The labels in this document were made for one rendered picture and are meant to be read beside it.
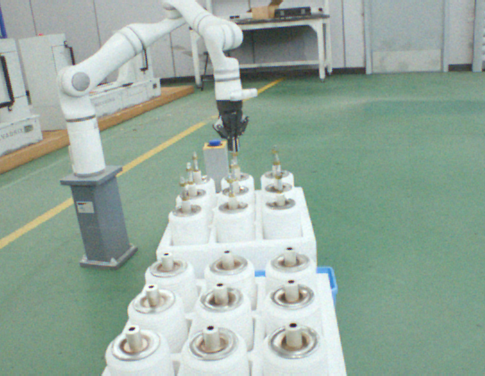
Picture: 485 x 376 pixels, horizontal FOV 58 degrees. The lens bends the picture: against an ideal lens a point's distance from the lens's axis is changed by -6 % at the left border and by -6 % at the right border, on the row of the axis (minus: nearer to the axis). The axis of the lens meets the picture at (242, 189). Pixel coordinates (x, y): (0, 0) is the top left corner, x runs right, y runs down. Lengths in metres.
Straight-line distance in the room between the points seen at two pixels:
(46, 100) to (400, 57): 4.16
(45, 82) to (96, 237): 2.42
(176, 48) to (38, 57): 3.28
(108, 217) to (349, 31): 4.98
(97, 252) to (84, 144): 0.35
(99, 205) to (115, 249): 0.16
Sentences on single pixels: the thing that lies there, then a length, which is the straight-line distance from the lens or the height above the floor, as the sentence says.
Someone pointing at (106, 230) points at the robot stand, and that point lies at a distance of 1.47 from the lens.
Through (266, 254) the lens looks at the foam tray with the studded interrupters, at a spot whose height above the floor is 0.15.
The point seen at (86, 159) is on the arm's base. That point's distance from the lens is 1.43.
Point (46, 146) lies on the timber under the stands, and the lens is 3.37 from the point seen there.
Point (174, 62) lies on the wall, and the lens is 6.78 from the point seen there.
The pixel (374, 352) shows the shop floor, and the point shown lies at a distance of 1.07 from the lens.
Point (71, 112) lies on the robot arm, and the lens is 1.42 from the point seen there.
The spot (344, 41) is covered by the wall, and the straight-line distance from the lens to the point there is 6.08.
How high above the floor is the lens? 0.68
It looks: 20 degrees down
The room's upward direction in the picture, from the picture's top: 6 degrees counter-clockwise
